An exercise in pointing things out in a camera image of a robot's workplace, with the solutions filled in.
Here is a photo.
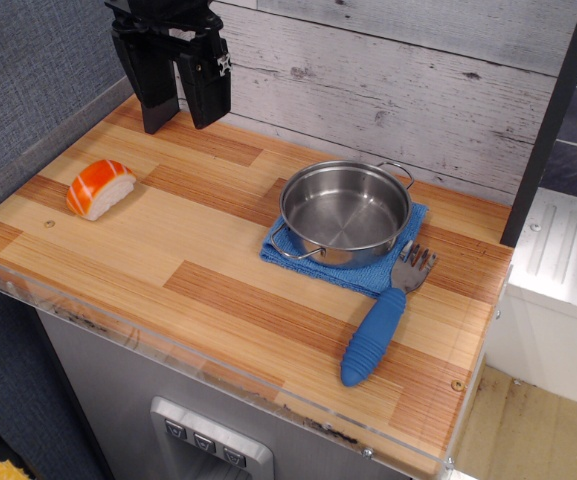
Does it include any blue folded cloth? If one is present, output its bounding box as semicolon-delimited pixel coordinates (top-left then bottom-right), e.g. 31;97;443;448
259;203;428;298

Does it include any toy salmon sushi piece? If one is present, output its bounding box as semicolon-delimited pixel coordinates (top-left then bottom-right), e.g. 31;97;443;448
66;159;137;221

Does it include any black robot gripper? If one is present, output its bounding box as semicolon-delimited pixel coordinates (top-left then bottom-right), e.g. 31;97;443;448
104;0;232;134

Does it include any white ribbed plastic appliance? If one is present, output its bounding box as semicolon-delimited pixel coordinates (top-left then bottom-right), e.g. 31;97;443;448
485;189;577;402

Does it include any yellow object at corner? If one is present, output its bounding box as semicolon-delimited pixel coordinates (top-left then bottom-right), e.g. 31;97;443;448
0;461;30;480

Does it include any stainless steel pot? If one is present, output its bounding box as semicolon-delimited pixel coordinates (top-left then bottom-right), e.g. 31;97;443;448
279;160;415;259

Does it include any grey cabinet with dispenser panel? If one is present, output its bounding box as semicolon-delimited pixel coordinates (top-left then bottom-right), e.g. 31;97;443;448
39;313;403;479

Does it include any clear acrylic table edge guard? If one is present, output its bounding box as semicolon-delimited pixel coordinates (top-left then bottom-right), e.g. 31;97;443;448
0;265;456;479

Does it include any blue handled metal spork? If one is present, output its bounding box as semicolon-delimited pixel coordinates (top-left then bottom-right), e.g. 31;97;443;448
340;241;438;387

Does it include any black vertical post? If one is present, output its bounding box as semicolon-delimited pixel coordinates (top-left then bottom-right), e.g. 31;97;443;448
500;23;577;247

